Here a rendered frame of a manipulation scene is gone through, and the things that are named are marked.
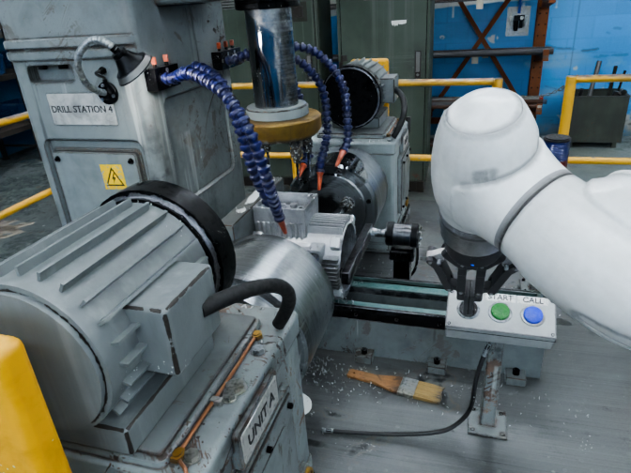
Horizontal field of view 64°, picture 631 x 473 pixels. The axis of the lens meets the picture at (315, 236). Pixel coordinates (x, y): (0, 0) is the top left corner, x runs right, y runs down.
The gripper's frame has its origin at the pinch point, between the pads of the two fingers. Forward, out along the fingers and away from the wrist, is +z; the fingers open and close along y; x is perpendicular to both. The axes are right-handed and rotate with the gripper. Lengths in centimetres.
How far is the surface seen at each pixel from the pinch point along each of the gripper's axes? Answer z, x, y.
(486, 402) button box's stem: 21.5, 10.4, -4.5
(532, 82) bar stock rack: 314, -396, -51
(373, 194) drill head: 28, -39, 25
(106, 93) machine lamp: -23, -23, 66
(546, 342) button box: 6.0, 3.6, -12.4
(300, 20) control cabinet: 156, -294, 136
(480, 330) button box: 4.6, 3.6, -2.1
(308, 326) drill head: -2.6, 9.1, 24.4
